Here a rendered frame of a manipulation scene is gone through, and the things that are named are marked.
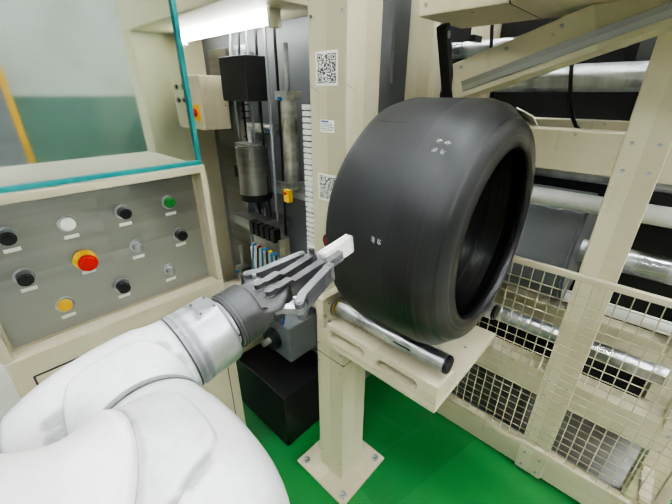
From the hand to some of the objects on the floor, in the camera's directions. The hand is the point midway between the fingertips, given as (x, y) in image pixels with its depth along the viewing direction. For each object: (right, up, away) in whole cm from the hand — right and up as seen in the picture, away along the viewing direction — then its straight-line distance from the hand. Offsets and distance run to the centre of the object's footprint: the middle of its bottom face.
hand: (336, 252), depth 54 cm
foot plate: (+2, -91, +96) cm, 132 cm away
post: (+2, -91, +95) cm, 132 cm away
